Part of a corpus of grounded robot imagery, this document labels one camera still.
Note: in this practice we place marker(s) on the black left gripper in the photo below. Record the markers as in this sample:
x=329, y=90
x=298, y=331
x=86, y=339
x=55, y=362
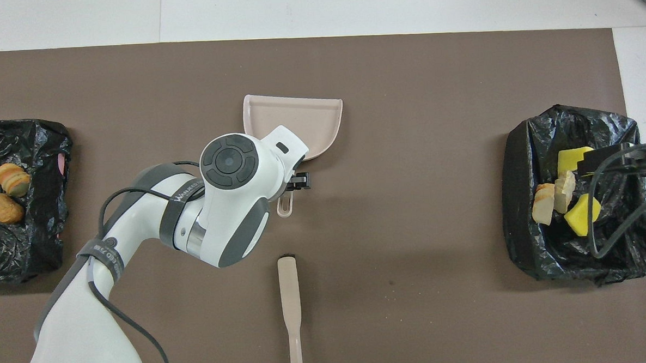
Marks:
x=291, y=184

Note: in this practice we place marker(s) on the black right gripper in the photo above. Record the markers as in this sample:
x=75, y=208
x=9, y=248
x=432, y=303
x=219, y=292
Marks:
x=638, y=158

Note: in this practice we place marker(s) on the beige plastic dustpan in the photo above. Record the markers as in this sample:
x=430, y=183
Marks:
x=309, y=119

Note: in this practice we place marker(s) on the yellow sponge piece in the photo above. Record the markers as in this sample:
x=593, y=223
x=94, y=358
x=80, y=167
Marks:
x=578, y=216
x=568, y=160

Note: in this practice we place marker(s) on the beige hand brush black bristles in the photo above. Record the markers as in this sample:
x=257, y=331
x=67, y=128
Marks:
x=289, y=292

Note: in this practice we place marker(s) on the pale food lump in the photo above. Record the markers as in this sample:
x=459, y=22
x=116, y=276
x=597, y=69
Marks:
x=13, y=180

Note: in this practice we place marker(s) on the brown peanut-shaped bread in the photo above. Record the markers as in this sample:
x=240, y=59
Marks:
x=1, y=208

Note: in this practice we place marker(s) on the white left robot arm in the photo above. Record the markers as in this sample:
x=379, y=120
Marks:
x=220, y=191

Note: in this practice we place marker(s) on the open black bag-lined bin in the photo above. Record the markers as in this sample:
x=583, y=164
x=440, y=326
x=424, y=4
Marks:
x=625, y=244

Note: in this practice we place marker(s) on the black bag bin pink spot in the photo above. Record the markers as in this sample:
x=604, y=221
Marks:
x=10, y=250

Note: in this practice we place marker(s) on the brown table mat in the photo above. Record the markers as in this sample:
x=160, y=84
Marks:
x=406, y=90

